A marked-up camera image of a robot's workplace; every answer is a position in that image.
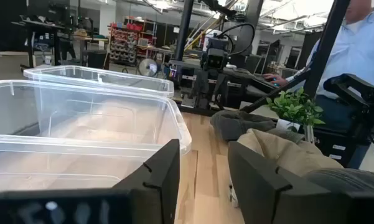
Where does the black work cart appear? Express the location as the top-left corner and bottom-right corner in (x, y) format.
(11, 14), (71, 68)

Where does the black cable loop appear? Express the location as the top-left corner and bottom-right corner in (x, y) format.
(217, 22), (256, 57)

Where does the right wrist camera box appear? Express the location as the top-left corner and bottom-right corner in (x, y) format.
(202, 37), (231, 72)

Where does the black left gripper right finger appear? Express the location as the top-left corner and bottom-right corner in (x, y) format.
(227, 141), (330, 224)

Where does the red parts shelf rack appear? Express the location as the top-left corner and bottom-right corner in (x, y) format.
(108, 18), (158, 65)

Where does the person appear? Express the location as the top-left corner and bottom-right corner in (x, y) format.
(286, 0), (374, 170)

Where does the dark grey desk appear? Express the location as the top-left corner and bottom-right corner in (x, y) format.
(169, 58), (279, 96)

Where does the dark grey hat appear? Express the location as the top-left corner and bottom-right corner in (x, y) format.
(210, 110), (278, 142)

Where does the green potted plant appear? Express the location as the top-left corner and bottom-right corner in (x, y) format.
(266, 88), (326, 134)

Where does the large clear plastic bin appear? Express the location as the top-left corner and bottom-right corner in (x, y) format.
(0, 80), (192, 195)

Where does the black table frame rail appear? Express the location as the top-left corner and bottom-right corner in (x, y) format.
(175, 103), (244, 118)

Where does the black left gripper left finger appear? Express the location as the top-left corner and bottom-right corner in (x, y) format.
(111, 139), (180, 224)

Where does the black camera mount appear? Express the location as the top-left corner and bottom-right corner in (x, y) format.
(322, 73), (374, 159)

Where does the thick black frame post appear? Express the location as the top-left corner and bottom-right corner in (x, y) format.
(302, 0), (352, 98)

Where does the small desk fan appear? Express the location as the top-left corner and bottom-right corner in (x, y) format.
(138, 58), (159, 77)

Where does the person's hand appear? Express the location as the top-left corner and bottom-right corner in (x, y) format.
(262, 73), (289, 88)

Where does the beige fabric hat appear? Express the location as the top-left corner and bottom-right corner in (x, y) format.
(236, 128), (345, 178)

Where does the black control box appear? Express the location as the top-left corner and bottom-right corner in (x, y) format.
(311, 126), (362, 169)

